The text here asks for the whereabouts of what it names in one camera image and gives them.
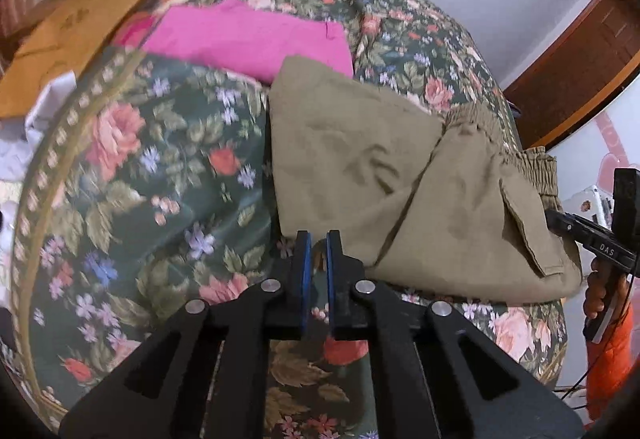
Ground person's right hand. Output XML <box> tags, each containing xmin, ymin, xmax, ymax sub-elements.
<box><xmin>582</xmin><ymin>258</ymin><xmax>629</xmax><ymax>320</ymax></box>

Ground white crumpled cloth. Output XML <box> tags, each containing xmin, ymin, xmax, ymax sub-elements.
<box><xmin>0</xmin><ymin>72</ymin><xmax>77</xmax><ymax>182</ymax></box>

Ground floral green bedspread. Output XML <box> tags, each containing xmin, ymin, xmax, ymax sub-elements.
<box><xmin>6</xmin><ymin>0</ymin><xmax>569</xmax><ymax>439</ymax></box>

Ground olive khaki pants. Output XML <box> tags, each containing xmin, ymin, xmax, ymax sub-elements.
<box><xmin>269</xmin><ymin>56</ymin><xmax>582</xmax><ymax>305</ymax></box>

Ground brown wooden door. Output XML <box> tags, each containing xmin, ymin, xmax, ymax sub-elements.
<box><xmin>504</xmin><ymin>0</ymin><xmax>639</xmax><ymax>147</ymax></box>

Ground folded pink garment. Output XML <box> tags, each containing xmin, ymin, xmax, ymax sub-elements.
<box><xmin>141</xmin><ymin>0</ymin><xmax>354</xmax><ymax>84</ymax></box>

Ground orange sleeve forearm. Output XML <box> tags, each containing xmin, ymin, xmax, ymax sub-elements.
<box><xmin>587</xmin><ymin>303</ymin><xmax>639</xmax><ymax>422</ymax></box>

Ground white sticker covered box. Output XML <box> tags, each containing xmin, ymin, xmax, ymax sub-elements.
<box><xmin>562</xmin><ymin>185</ymin><xmax>614</xmax><ymax>229</ymax></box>

